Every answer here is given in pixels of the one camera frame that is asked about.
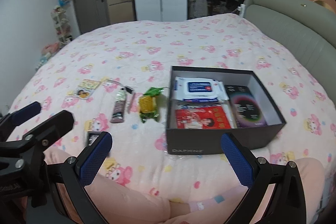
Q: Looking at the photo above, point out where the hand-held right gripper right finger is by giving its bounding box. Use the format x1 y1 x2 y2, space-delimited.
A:
221 133 326 224

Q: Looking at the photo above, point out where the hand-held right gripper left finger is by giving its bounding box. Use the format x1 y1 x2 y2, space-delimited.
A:
45 132 113 224

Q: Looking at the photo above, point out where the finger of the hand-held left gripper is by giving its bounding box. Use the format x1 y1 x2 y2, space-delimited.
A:
0 101 42 141
0 110 75 170

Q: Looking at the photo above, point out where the black cardboard box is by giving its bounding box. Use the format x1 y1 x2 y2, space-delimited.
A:
165 65 286 156

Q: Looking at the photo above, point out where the brown cream tube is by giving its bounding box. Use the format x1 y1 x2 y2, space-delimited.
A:
110 85 135 124

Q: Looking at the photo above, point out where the green corn snack packet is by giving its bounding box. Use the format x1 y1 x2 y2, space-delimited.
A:
138 86 164 123

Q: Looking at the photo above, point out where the small black case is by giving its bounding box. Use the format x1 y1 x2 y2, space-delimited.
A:
87 131 101 147

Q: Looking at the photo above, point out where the black rainbow print box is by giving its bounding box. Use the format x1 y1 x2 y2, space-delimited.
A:
224 85 268 128

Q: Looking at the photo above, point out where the yellow sticker card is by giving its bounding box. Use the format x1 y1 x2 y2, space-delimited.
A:
79 79 101 89

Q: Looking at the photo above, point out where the red printed packet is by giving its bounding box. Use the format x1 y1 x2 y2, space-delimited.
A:
175 102 233 130

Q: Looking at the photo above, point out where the pile of plush toys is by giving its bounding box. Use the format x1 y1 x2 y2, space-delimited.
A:
37 42 61 67

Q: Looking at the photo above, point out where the pink pen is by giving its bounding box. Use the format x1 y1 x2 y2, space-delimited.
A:
127 91 136 113

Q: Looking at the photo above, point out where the white blue wet wipes pack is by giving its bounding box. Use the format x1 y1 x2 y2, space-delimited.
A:
171 76 229 103

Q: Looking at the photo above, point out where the white toy shelf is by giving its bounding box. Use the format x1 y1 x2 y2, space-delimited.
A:
51 5 73 43

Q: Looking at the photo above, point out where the pink printed blanket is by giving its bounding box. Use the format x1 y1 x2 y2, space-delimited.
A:
5 13 336 214

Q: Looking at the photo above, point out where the grey padded headboard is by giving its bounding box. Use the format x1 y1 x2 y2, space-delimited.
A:
243 0 336 88

